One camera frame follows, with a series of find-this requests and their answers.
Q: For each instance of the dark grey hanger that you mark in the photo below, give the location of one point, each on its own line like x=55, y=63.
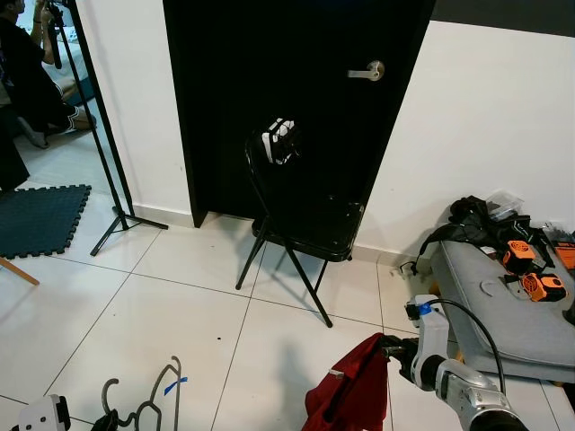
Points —
x=105, y=395
x=177, y=395

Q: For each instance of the red t-shirt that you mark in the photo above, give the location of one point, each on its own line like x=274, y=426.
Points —
x=346, y=395

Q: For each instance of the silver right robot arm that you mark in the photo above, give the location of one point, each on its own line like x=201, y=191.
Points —
x=467, y=395

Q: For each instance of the black bag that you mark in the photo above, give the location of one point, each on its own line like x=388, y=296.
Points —
x=472, y=220

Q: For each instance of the orange black power tool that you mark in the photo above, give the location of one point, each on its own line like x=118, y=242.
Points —
x=519, y=256
x=544, y=287

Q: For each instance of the black folding chair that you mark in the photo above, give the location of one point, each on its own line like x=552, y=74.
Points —
x=310, y=229

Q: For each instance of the light wooden stick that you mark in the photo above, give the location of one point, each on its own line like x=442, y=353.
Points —
x=18, y=270

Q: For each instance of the clear plastic packet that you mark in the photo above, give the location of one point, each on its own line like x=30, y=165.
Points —
x=505, y=202

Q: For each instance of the black tripod stand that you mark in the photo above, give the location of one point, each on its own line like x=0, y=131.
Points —
x=120, y=214

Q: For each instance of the dark foam floor mat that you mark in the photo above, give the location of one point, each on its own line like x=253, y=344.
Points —
x=40, y=220

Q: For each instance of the black white striped object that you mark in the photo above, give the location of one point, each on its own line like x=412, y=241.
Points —
x=278, y=142

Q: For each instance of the black door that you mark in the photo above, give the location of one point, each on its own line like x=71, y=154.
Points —
x=269, y=54

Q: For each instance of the person in black clothes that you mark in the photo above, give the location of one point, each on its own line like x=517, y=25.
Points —
x=27, y=81

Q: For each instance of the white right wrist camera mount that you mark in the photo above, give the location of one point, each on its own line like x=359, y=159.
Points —
x=431, y=332

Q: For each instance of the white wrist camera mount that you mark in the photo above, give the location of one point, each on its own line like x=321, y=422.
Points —
x=431, y=332
x=40, y=415

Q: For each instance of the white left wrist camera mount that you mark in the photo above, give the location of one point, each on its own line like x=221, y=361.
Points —
x=40, y=415

